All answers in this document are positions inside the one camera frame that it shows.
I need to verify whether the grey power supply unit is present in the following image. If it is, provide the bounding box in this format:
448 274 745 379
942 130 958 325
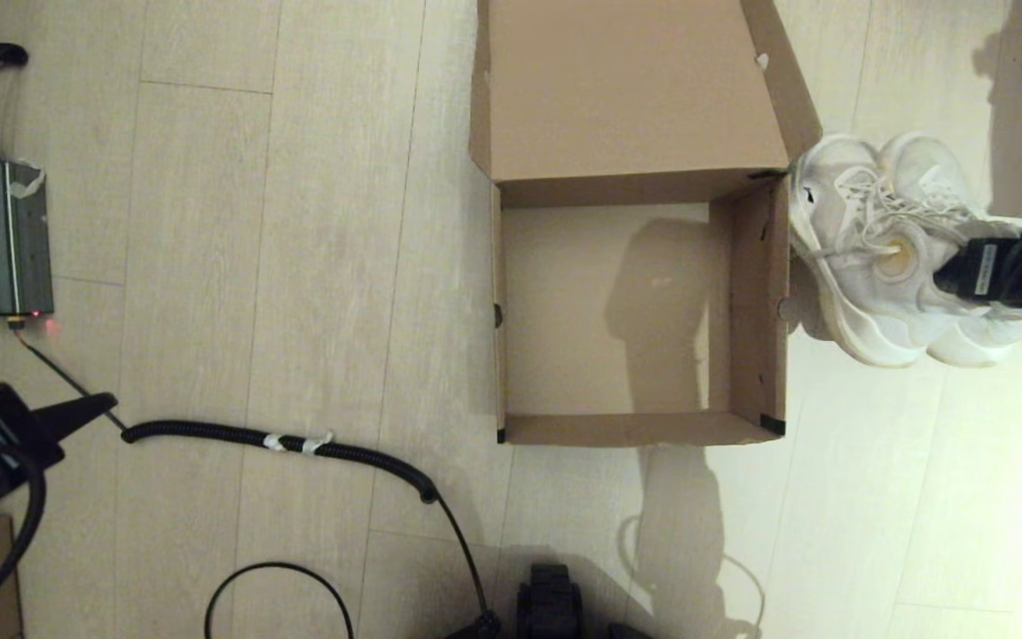
0 162 55 317

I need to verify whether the brown cardboard shoe box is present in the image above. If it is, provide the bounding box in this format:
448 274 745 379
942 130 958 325
468 0 824 446

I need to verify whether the thin black cable loop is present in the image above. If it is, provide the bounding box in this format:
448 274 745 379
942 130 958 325
205 562 354 639

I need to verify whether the black corrugated cable conduit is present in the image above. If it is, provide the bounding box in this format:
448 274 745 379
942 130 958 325
119 420 501 638

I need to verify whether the white lace-up sneaker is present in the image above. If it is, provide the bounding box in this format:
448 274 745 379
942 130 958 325
879 131 1022 367
788 133 951 369

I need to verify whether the thin dark wire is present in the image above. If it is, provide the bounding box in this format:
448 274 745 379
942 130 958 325
10 319 126 427

